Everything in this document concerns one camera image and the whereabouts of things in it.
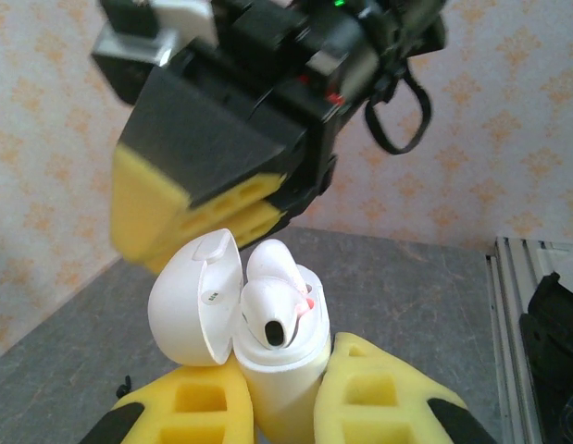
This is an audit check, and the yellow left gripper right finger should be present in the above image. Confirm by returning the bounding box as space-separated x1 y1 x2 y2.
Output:
312 331 499 444

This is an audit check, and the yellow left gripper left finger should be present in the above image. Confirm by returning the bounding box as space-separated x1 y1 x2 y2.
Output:
81 358 256 444

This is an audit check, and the white wireless earbud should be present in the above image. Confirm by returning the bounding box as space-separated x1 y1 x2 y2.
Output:
245 239 310 297
239 276 315 351

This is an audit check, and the small white cap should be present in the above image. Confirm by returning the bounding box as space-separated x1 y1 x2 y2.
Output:
147 228 333 444

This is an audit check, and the black cable loop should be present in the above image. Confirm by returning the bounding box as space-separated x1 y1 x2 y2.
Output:
363 64 434 156

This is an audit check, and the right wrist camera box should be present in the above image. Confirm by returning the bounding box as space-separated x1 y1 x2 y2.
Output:
90 0 220 110

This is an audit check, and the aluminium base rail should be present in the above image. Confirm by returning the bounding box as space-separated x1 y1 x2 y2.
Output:
487 235 573 444

